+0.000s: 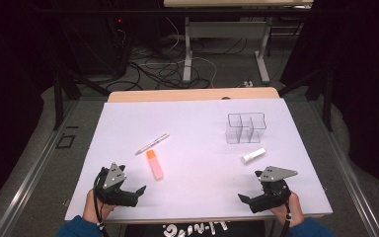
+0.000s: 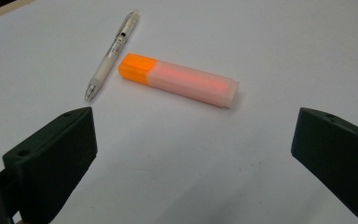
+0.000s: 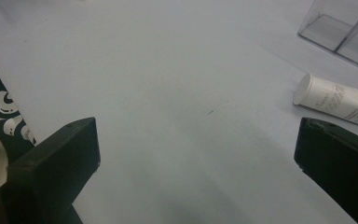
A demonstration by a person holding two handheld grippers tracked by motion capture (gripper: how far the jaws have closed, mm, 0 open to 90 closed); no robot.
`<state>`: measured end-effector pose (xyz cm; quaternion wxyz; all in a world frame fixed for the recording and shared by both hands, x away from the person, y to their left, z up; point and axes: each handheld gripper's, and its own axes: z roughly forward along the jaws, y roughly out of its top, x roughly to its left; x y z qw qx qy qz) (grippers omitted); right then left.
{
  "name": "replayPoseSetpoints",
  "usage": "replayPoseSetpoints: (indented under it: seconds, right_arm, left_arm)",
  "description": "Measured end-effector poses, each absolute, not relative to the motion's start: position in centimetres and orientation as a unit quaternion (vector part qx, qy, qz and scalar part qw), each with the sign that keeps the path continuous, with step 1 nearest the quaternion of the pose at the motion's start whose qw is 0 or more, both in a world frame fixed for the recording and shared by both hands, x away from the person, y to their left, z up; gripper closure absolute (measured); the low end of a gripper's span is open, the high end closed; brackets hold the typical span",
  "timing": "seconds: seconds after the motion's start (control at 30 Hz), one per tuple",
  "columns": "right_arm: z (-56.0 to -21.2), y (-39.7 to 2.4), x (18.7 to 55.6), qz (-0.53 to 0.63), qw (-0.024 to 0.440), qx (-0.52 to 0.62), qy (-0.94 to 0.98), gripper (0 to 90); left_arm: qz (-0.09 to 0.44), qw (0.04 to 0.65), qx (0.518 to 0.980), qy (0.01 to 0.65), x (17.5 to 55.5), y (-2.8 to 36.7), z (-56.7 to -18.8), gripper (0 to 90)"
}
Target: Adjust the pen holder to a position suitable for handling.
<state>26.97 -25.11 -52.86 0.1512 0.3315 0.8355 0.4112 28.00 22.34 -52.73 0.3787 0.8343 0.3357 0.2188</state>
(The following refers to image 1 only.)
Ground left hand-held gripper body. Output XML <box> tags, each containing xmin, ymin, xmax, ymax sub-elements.
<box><xmin>93</xmin><ymin>162</ymin><xmax>139</xmax><ymax>207</ymax></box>

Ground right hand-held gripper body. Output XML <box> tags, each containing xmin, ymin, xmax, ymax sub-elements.
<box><xmin>248</xmin><ymin>166</ymin><xmax>299</xmax><ymax>214</ymax></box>

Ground orange highlighter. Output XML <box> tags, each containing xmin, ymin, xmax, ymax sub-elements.
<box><xmin>145</xmin><ymin>149</ymin><xmax>165</xmax><ymax>182</ymax></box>

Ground white glue stick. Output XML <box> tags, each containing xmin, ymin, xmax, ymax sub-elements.
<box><xmin>241</xmin><ymin>147</ymin><xmax>267</xmax><ymax>165</ymax></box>

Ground white pen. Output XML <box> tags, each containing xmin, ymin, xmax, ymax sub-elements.
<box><xmin>134</xmin><ymin>132</ymin><xmax>171</xmax><ymax>156</ymax></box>

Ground clear plastic pen holder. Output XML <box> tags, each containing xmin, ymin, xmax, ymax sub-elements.
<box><xmin>224</xmin><ymin>112</ymin><xmax>267</xmax><ymax>145</ymax></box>

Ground person's right hand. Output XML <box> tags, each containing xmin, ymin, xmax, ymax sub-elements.
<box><xmin>269</xmin><ymin>191</ymin><xmax>306</xmax><ymax>228</ymax></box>

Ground person's left hand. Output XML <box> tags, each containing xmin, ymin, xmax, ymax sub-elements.
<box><xmin>82</xmin><ymin>189</ymin><xmax>116</xmax><ymax>225</ymax></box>

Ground white table mat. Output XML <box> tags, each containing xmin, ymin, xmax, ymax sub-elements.
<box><xmin>64</xmin><ymin>98</ymin><xmax>334</xmax><ymax>222</ymax></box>

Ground person's black printed shirt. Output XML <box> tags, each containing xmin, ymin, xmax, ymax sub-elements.
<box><xmin>124</xmin><ymin>219</ymin><xmax>266</xmax><ymax>237</ymax></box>

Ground black metal stand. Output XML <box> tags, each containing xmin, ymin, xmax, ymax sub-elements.
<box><xmin>277</xmin><ymin>64</ymin><xmax>336</xmax><ymax>133</ymax></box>
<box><xmin>52</xmin><ymin>61</ymin><xmax>112</xmax><ymax>131</ymax></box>

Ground wooden table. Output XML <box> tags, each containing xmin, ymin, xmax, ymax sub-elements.
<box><xmin>104</xmin><ymin>86</ymin><xmax>325</xmax><ymax>225</ymax></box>

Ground black computer tower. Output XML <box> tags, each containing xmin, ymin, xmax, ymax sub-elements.
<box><xmin>58</xmin><ymin>15</ymin><xmax>130</xmax><ymax>77</ymax></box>

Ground dark curtain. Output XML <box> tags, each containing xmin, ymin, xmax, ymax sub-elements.
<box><xmin>278</xmin><ymin>0</ymin><xmax>379</xmax><ymax>196</ymax></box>
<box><xmin>0</xmin><ymin>0</ymin><xmax>61</xmax><ymax>219</ymax></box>

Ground white metal-legged desk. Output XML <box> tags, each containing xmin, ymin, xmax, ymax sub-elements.
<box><xmin>163</xmin><ymin>0</ymin><xmax>315</xmax><ymax>85</ymax></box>

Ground left hand-held gripper cable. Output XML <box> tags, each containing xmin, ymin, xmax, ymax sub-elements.
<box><xmin>92</xmin><ymin>167</ymin><xmax>111</xmax><ymax>237</ymax></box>

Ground hand-held gripper cable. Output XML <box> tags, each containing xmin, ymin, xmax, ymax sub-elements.
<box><xmin>277</xmin><ymin>189</ymin><xmax>293</xmax><ymax>237</ymax></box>
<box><xmin>92</xmin><ymin>167</ymin><xmax>111</xmax><ymax>237</ymax></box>

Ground right hand-held gripper cable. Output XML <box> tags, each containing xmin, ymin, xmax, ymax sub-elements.
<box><xmin>277</xmin><ymin>189</ymin><xmax>293</xmax><ymax>237</ymax></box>

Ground aluminium floor rail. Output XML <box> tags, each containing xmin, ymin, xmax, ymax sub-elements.
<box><xmin>0</xmin><ymin>100</ymin><xmax>81</xmax><ymax>237</ymax></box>
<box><xmin>308</xmin><ymin>101</ymin><xmax>379</xmax><ymax>237</ymax></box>

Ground black floor cables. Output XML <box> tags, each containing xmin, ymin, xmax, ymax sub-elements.
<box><xmin>105</xmin><ymin>35</ymin><xmax>249</xmax><ymax>92</ymax></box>

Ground white floor cable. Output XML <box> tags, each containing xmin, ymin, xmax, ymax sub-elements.
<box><xmin>165</xmin><ymin>16</ymin><xmax>219</xmax><ymax>89</ymax></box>

